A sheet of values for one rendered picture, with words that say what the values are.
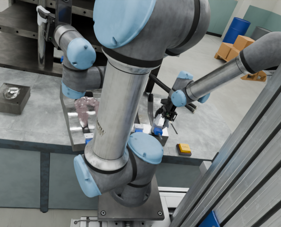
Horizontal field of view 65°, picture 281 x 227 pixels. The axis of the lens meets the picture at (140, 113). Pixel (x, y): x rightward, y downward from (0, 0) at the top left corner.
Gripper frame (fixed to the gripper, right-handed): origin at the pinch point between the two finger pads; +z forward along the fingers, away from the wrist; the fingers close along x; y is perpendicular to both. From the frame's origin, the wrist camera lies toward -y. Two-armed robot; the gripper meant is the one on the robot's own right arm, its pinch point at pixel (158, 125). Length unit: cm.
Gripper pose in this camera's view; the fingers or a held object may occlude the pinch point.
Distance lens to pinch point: 129.7
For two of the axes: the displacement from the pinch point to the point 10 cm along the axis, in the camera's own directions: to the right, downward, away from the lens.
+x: 9.1, 2.5, 3.1
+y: 1.6, 5.0, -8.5
